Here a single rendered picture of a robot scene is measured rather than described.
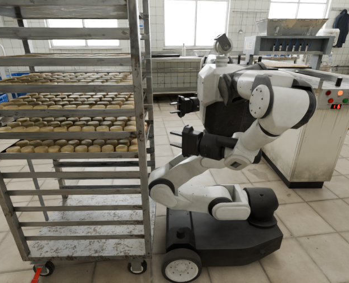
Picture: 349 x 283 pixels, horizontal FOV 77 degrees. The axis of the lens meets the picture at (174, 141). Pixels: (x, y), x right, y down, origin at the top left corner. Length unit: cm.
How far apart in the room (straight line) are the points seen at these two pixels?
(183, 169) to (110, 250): 55
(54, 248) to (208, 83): 111
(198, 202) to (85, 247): 63
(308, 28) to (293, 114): 203
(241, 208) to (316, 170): 97
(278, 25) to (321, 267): 191
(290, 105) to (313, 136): 137
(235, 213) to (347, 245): 77
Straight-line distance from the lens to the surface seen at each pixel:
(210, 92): 91
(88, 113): 89
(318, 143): 196
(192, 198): 122
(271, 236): 137
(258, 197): 132
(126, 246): 128
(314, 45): 263
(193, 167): 109
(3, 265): 166
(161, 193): 113
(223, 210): 124
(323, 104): 181
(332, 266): 162
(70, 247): 136
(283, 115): 55
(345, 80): 205
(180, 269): 126
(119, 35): 81
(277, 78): 60
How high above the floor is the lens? 110
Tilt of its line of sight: 24 degrees down
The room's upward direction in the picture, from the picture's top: straight up
